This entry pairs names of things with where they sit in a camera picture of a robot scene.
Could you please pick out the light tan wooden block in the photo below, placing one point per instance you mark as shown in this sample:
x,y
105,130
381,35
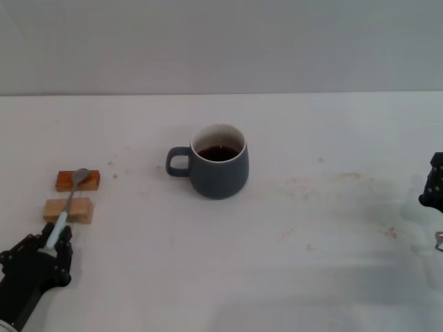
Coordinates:
x,y
83,209

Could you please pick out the reddish brown wooden block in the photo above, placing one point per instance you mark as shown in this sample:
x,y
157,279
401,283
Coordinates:
x,y
93,180

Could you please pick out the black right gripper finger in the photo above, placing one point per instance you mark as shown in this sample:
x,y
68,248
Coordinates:
x,y
439,162
434,193

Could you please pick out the dark grey ceramic mug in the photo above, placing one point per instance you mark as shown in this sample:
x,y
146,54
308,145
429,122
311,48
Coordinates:
x,y
218,176

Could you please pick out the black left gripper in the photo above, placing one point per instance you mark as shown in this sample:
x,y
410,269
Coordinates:
x,y
24,276

